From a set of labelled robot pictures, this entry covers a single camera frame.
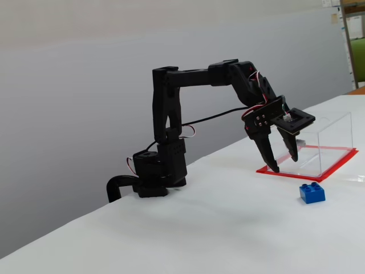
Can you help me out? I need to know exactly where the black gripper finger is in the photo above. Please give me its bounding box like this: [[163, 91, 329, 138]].
[[245, 124, 281, 174], [277, 125, 299, 163]]

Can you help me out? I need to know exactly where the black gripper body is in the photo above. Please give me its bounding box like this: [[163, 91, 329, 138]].
[[241, 95, 286, 141]]

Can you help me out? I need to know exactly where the blue lego brick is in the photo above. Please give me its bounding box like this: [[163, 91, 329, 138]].
[[298, 181, 326, 205]]

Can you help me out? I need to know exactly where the transparent acrylic box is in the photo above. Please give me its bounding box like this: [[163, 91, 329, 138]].
[[262, 110, 354, 178]]

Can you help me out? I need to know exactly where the white box on shelf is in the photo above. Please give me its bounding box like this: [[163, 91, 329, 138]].
[[346, 14, 365, 39]]

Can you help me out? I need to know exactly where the green background object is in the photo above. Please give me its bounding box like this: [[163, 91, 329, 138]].
[[350, 37, 365, 83]]

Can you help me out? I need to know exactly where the black table clamp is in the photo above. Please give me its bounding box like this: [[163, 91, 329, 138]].
[[106, 174, 140, 203]]

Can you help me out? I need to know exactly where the black square wrist camera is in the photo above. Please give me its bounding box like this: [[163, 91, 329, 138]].
[[270, 107, 317, 136]]

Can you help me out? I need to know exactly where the red tape frame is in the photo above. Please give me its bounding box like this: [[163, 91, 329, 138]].
[[255, 144, 359, 183]]

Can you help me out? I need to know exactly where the thin black cable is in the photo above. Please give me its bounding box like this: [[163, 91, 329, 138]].
[[145, 106, 249, 154]]

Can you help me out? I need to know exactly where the grey metal shelf frame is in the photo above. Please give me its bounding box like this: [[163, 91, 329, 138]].
[[339, 0, 365, 89]]

